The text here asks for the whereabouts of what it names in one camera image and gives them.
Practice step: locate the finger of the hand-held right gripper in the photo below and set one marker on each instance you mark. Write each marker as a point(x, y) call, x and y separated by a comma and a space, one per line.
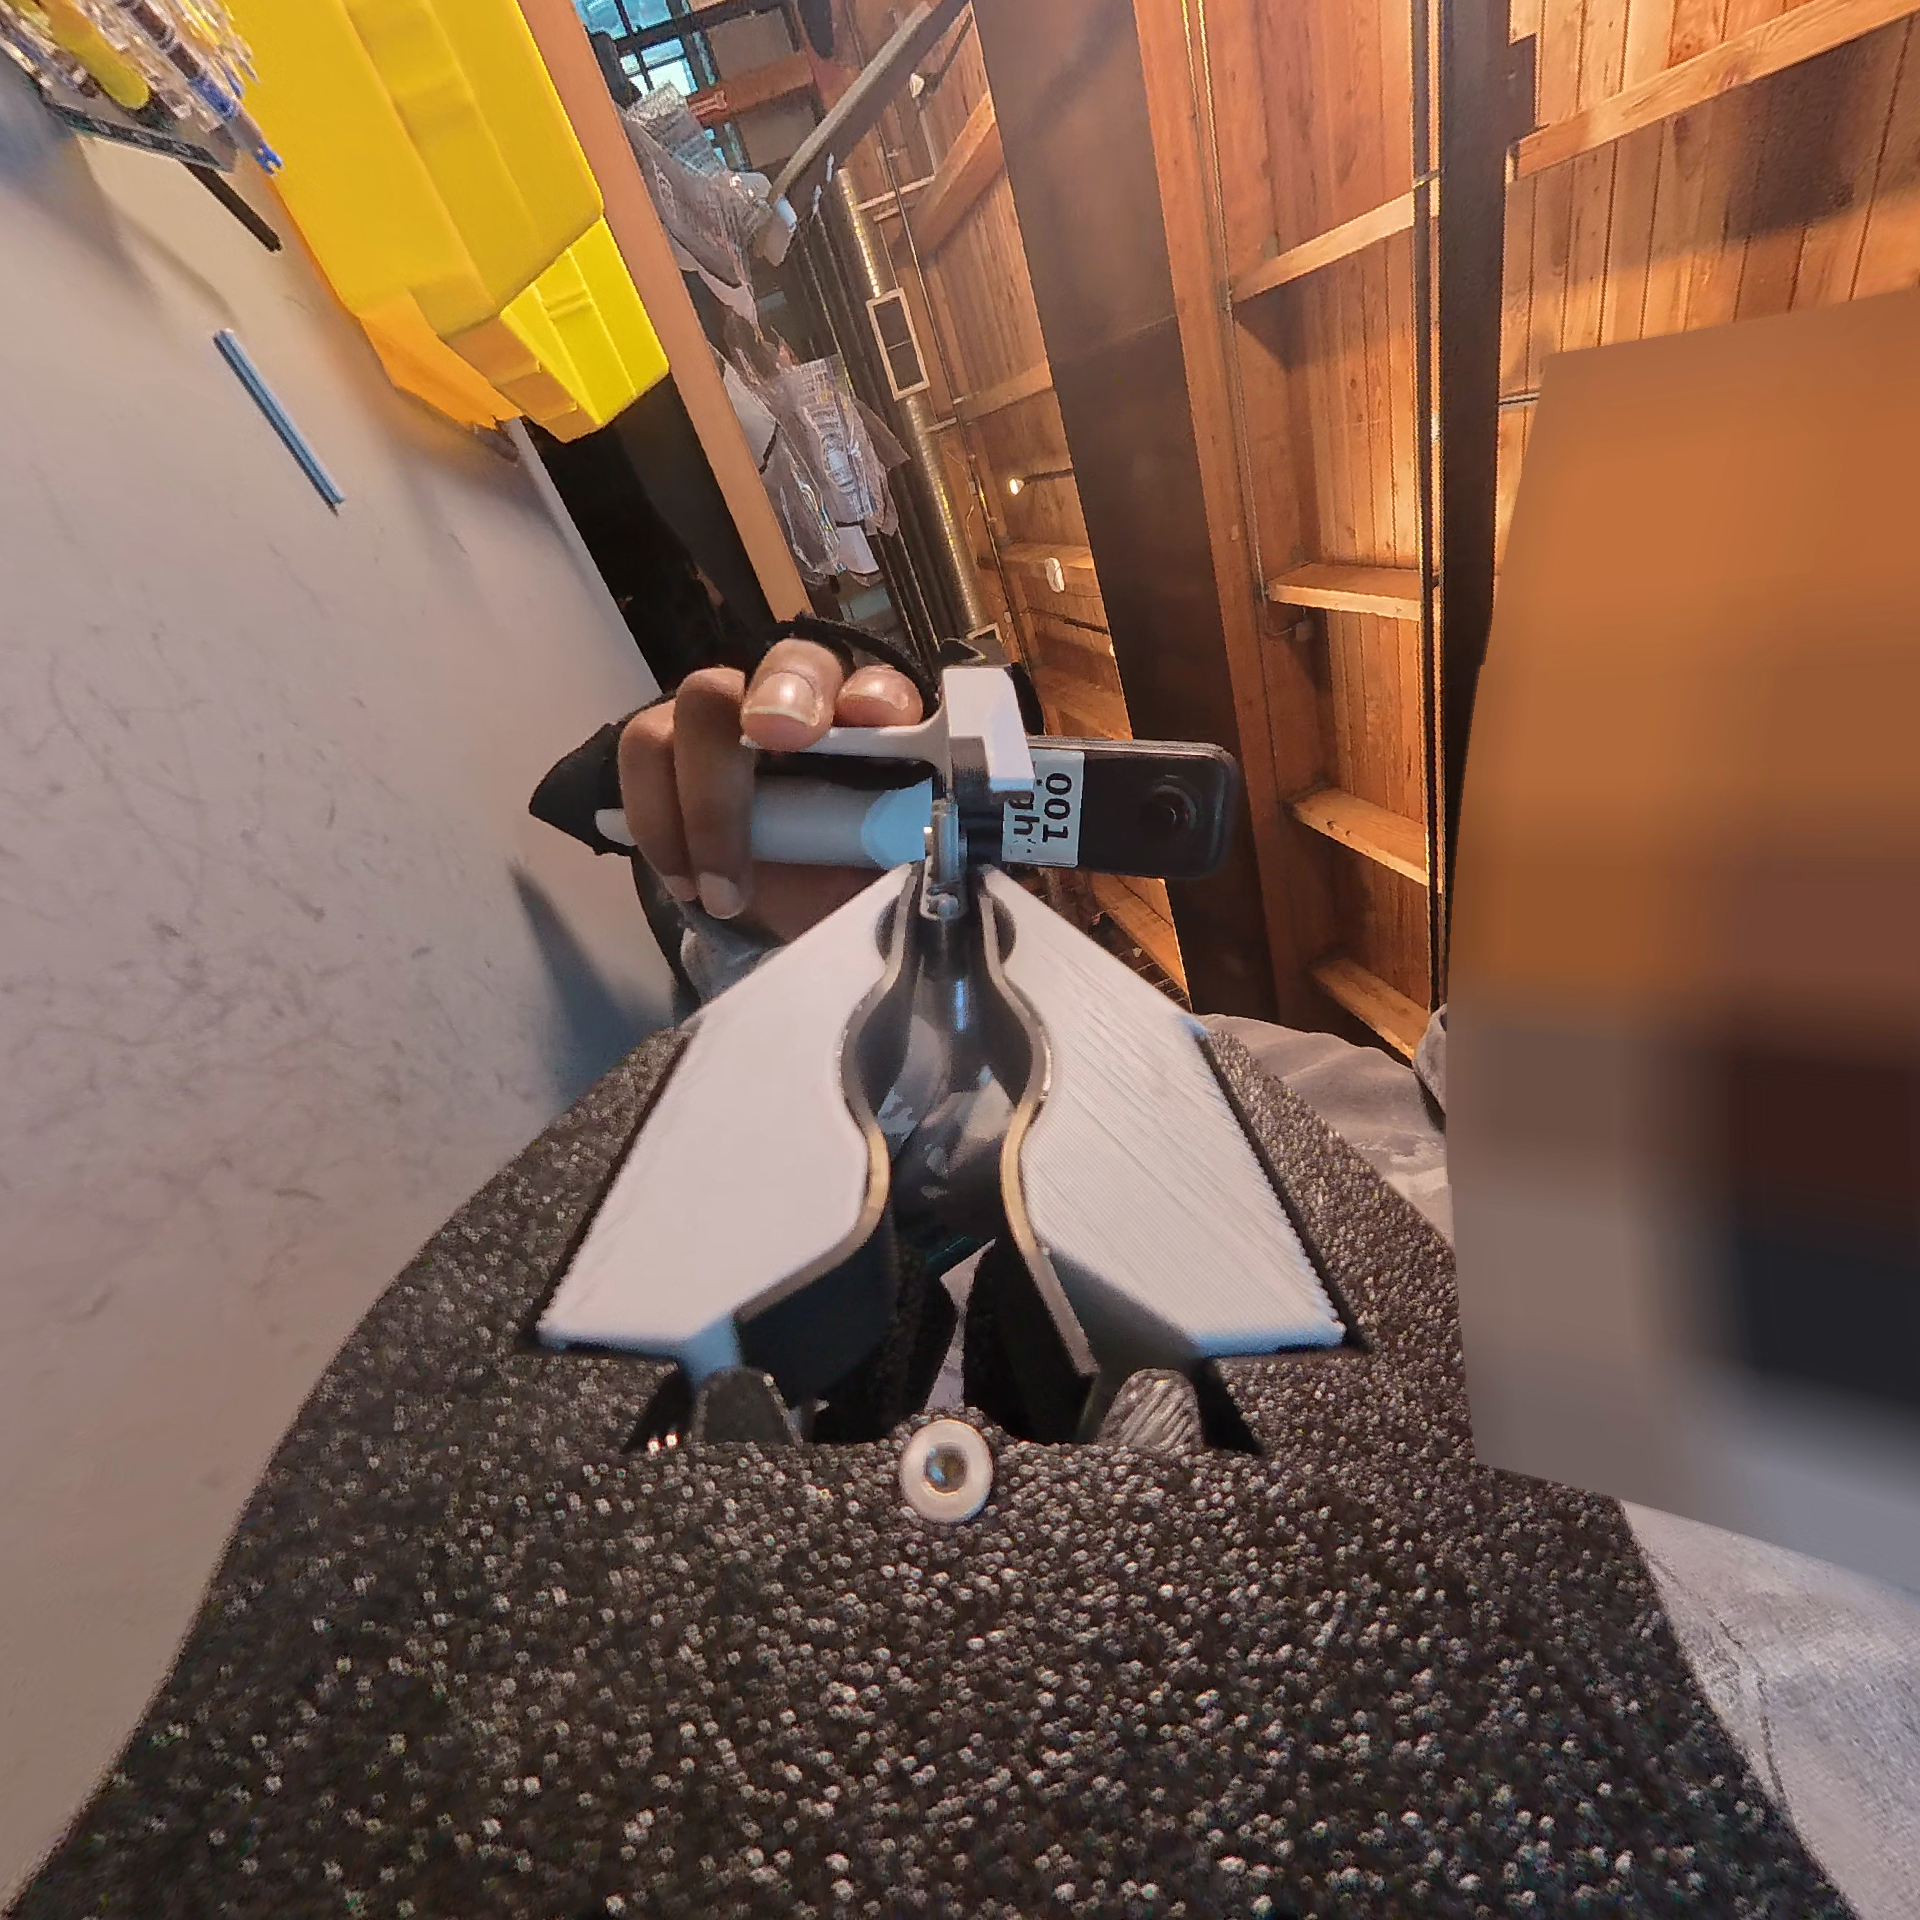
point(986, 728)
point(855, 825)

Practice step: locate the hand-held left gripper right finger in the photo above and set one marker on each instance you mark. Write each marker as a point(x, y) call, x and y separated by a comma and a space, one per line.
point(1171, 1188)

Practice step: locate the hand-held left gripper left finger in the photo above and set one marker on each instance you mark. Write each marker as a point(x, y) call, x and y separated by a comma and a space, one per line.
point(707, 1188)

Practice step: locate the grey brick beam assembly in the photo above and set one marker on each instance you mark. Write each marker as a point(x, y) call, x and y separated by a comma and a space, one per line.
point(950, 901)

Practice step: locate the person's right hand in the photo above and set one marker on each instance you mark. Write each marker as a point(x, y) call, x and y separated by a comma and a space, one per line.
point(717, 796)

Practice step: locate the clear plastic bags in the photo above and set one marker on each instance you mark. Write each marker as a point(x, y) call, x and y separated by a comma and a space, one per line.
point(813, 452)

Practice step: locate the light wooden beam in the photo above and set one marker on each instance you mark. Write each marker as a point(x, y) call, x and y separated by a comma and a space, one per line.
point(676, 332)

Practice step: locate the small yellow parts bin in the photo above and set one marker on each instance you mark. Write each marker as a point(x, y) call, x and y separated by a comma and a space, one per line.
point(572, 345)

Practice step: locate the thin grey axle rod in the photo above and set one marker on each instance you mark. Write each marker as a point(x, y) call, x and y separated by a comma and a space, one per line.
point(277, 421)

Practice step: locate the large yellow parts bin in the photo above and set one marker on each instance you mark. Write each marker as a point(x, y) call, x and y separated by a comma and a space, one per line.
point(422, 152)

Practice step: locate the yellow and clear brick model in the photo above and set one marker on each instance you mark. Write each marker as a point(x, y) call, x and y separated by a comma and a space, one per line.
point(135, 76)

